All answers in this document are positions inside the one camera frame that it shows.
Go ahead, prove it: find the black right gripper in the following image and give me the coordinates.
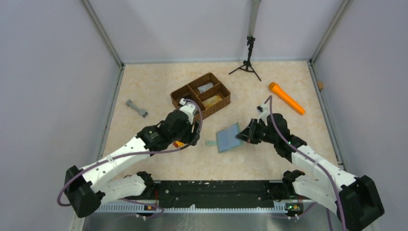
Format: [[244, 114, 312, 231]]
[[236, 118, 278, 144]]

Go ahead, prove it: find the green card holder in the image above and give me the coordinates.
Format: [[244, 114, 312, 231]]
[[205, 122, 243, 154]]

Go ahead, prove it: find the grey striped credit card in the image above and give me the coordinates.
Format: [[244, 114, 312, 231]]
[[197, 82, 214, 93]]

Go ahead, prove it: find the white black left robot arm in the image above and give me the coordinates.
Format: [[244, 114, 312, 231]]
[[57, 104, 203, 218]]

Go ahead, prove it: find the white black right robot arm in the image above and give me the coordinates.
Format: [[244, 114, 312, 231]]
[[235, 113, 385, 231]]

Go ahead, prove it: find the yellow card in basket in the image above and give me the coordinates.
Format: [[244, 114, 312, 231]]
[[203, 95, 222, 108]]

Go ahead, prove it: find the orange red toy block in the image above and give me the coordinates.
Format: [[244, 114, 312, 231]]
[[173, 141, 185, 148]]

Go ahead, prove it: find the brown wicker divided basket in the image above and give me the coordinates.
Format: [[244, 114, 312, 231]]
[[170, 72, 231, 119]]

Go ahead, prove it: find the orange flashlight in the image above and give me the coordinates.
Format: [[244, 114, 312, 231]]
[[268, 82, 306, 115]]

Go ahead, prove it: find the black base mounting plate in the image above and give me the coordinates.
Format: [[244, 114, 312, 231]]
[[124, 180, 315, 211]]

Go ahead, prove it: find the small wooden block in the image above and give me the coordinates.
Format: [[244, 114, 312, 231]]
[[317, 81, 324, 90]]

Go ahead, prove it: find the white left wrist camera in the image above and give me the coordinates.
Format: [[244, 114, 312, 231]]
[[179, 98, 198, 124]]

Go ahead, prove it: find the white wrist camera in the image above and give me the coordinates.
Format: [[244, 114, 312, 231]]
[[179, 98, 198, 124], [256, 103, 270, 124]]

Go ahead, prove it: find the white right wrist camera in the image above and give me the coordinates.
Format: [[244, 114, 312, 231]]
[[256, 103, 270, 124]]

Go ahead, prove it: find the black camera tripod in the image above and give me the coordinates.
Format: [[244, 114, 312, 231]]
[[228, 37, 262, 81]]

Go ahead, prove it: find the aluminium frame rail front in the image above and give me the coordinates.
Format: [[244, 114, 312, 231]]
[[76, 180, 367, 214]]

